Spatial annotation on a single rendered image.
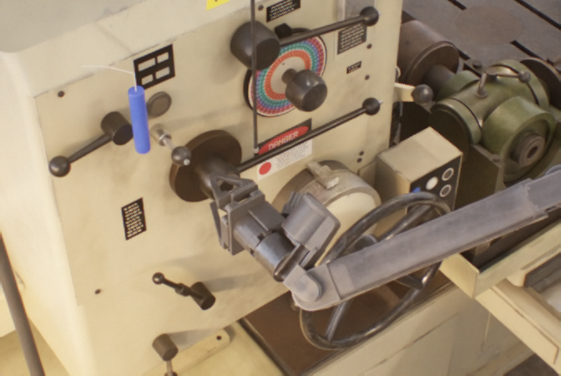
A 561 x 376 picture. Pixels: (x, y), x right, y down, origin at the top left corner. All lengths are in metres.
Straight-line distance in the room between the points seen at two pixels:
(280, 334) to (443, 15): 1.07
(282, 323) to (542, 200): 1.48
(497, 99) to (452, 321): 0.84
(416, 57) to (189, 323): 0.86
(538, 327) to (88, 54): 1.54
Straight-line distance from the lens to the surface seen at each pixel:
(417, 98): 2.17
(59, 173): 1.68
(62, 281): 1.95
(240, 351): 2.81
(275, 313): 2.86
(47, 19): 1.70
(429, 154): 2.26
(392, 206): 1.95
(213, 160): 1.87
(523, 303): 2.84
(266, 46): 1.75
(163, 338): 2.17
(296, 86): 1.84
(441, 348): 3.18
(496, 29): 3.19
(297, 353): 2.78
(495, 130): 2.44
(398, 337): 2.96
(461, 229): 1.51
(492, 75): 2.53
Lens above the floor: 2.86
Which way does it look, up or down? 44 degrees down
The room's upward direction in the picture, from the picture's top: straight up
